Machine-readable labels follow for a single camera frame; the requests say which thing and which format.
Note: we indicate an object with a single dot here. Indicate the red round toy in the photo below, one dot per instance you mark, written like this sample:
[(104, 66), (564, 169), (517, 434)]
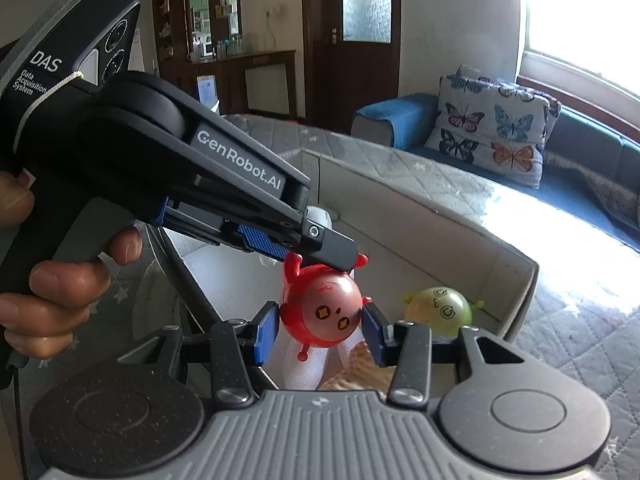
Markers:
[(320, 310)]

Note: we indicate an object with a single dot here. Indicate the quilt-covered desktop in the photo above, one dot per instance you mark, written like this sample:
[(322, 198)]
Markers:
[(400, 170)]

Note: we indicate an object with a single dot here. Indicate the butterfly print pillow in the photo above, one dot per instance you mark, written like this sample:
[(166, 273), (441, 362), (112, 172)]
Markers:
[(470, 74), (492, 130)]

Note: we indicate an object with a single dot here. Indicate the dark wooden cabinet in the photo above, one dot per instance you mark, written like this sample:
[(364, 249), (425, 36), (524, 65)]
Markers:
[(260, 85)]

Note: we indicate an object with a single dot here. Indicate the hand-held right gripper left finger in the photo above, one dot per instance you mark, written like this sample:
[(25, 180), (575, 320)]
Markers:
[(267, 330)]

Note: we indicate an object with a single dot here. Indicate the white plush toy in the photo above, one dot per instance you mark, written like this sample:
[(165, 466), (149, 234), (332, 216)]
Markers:
[(300, 375)]

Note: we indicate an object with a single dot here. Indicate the blue sofa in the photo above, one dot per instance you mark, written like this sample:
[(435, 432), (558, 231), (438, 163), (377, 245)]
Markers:
[(585, 170)]

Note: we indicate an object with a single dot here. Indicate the green round toy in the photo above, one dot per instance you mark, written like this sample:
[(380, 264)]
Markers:
[(445, 310)]

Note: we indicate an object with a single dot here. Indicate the brown door with frosted glass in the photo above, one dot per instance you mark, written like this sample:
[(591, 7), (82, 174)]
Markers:
[(360, 75)]

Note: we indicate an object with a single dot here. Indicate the grey cardboard box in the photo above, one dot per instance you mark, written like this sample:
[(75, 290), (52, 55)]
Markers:
[(430, 230)]

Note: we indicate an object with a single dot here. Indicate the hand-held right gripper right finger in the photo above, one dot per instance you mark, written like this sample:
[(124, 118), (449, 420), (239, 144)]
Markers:
[(372, 332)]

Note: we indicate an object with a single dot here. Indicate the window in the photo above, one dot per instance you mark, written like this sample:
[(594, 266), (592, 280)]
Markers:
[(585, 15)]

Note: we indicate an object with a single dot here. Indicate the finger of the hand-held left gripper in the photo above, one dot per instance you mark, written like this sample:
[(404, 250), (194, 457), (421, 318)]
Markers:
[(265, 240), (160, 211)]

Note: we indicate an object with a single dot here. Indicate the person's left hand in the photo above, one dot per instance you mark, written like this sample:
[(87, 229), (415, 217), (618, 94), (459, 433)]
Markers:
[(55, 305)]

